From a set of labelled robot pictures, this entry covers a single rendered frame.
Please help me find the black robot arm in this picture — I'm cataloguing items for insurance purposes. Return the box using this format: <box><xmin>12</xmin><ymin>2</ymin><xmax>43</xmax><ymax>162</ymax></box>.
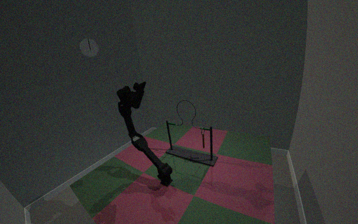
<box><xmin>116</xmin><ymin>86</ymin><xmax>173</xmax><ymax>187</ymax></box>

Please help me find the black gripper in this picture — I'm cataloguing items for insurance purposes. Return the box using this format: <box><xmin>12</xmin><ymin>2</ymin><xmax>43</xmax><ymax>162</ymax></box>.
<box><xmin>126</xmin><ymin>82</ymin><xmax>146</xmax><ymax>109</ymax></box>

